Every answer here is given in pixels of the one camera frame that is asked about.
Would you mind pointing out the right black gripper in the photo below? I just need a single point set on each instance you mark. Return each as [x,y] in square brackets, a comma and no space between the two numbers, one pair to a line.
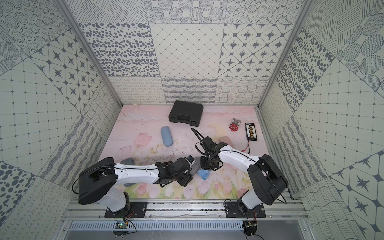
[203,166]

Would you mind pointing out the blue microfiber cloth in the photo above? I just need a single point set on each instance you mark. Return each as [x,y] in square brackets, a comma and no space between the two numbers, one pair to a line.
[204,174]

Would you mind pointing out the grey felt eyeglass case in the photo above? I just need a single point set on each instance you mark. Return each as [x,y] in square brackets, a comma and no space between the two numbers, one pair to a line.
[196,166]

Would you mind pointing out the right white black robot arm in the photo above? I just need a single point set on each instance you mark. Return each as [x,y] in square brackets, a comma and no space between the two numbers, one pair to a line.
[267,179]

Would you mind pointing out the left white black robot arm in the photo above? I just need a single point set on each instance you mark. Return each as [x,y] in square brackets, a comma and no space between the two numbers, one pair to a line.
[97,184]

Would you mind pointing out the blue eyeglass case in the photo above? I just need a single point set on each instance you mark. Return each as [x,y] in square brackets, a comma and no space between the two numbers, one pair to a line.
[166,136]

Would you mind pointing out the dark grey eyeglass case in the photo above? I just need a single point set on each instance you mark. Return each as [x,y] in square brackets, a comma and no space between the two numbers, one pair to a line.
[128,161]

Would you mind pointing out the black plastic tool case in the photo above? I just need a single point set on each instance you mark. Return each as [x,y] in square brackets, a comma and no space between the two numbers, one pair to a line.
[187,113]

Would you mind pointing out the red valve handwheel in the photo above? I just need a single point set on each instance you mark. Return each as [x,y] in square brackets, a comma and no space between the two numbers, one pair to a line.
[233,127]

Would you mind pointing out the black box with brass parts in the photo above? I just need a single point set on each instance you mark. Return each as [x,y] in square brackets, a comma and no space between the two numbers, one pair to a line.
[251,134]

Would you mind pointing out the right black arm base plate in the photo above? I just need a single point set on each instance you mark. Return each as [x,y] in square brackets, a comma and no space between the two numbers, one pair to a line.
[238,210]

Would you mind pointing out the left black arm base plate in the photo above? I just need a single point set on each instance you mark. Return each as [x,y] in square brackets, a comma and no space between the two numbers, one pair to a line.
[126,210]

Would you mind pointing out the white slotted cable duct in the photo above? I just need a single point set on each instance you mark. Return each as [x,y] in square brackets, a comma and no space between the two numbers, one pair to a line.
[157,225]

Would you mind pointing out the aluminium mounting rail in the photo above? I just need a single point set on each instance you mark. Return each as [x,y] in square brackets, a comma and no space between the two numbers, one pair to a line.
[213,210]

